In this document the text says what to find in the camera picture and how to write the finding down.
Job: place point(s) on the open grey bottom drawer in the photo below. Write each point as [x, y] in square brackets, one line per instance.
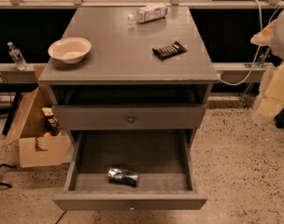
[160, 157]

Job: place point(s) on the black snack bar wrapper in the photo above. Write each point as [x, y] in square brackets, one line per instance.
[169, 51]

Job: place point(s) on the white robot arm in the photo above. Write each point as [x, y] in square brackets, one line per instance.
[272, 36]

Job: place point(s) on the grey drawer cabinet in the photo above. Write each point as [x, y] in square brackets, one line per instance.
[121, 68]

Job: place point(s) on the lying clear plastic bottle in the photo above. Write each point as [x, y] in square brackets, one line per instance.
[149, 13]

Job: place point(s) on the open cardboard box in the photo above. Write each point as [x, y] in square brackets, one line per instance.
[36, 146]

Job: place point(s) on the snack items in box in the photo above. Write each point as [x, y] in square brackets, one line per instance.
[52, 124]

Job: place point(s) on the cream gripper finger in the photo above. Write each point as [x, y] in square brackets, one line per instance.
[270, 101]

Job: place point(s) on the closed grey middle drawer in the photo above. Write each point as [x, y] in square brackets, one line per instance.
[128, 117]

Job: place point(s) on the small upright water bottle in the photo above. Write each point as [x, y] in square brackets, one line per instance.
[16, 56]

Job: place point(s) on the white bowl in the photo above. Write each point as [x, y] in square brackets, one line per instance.
[70, 49]

